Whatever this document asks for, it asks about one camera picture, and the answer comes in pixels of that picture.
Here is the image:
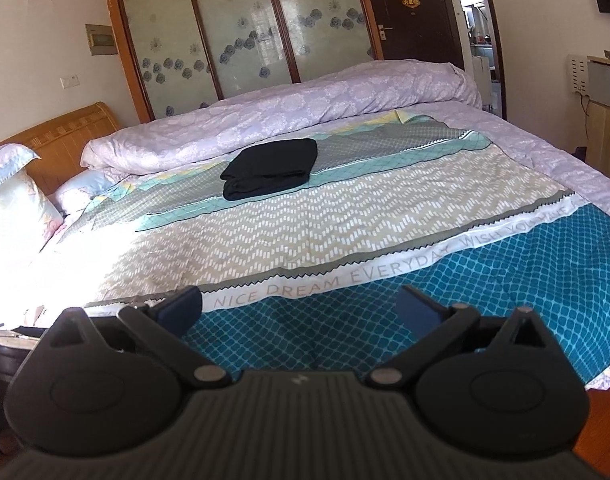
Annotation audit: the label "white perforated panel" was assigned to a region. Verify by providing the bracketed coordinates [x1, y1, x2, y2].
[567, 54, 591, 96]

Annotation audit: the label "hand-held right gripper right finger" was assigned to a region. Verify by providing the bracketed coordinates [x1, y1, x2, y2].
[366, 284, 550, 390]

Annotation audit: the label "black pants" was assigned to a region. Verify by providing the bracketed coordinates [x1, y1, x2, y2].
[220, 138, 319, 202]

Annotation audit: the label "dark bedside table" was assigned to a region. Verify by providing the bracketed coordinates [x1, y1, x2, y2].
[0, 327, 42, 413]

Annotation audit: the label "wooden wardrobe with frosted doors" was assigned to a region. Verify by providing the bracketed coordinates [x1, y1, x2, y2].
[101, 0, 386, 124]

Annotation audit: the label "lilac floral duvet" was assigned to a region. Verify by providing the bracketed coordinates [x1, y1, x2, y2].
[80, 59, 484, 176]

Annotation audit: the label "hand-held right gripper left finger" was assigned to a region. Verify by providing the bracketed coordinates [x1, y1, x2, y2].
[48, 286, 234, 390]

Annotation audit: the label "patterned teal and grey blanket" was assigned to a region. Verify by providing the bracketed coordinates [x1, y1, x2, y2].
[50, 109, 610, 391]

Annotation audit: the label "wooden cabinet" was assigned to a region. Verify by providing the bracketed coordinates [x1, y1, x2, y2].
[580, 50, 610, 162]

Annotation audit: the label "blue floral pillow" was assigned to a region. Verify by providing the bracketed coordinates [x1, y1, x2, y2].
[0, 143, 42, 194]

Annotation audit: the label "wall electrical panel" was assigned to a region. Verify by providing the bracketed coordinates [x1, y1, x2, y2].
[85, 23, 118, 56]

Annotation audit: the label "dark wooden door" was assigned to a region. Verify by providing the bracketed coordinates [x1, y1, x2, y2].
[357, 0, 466, 72]

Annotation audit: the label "pale floral pillow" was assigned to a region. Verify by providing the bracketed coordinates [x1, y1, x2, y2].
[0, 174, 66, 258]

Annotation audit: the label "wooden headboard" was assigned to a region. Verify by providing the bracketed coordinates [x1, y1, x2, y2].
[0, 101, 124, 196]

